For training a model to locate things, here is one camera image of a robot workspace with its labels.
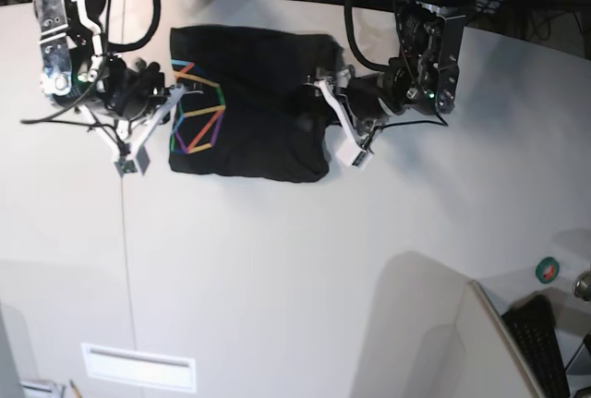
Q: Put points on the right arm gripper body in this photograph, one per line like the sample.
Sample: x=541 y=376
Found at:
x=123 y=93

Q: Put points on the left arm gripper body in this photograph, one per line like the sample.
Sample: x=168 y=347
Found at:
x=371 y=100

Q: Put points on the black t-shirt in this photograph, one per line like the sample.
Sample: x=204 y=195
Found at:
x=251 y=109

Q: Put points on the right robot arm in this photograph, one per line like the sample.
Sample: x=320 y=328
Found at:
x=83 y=71

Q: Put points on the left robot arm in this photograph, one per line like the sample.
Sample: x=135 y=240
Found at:
x=423 y=75

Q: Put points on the green tape roll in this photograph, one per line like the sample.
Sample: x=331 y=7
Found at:
x=547 y=270

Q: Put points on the black keyboard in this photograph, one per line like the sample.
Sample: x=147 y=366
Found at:
x=532 y=327

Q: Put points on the white partition panel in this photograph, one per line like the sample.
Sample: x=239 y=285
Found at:
x=432 y=332

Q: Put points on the silver round knob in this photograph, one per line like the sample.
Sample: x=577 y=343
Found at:
x=582 y=286

